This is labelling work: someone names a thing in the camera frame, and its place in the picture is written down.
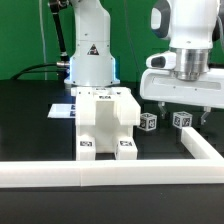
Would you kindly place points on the white chair seat part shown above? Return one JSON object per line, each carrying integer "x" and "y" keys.
{"x": 108, "y": 128}

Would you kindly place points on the white tagged nut cube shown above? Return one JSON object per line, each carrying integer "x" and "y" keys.
{"x": 148, "y": 122}
{"x": 182, "y": 119}

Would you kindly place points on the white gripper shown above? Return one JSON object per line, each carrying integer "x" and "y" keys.
{"x": 183, "y": 77}

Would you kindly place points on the white chair back part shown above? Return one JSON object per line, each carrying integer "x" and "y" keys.
{"x": 126, "y": 107}

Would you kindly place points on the white base tag sheet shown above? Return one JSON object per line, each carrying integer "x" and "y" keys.
{"x": 62, "y": 111}

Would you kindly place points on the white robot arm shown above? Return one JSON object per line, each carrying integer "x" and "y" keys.
{"x": 186, "y": 24}

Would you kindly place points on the white U-shaped obstacle fence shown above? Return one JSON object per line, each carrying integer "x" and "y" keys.
{"x": 206, "y": 166}

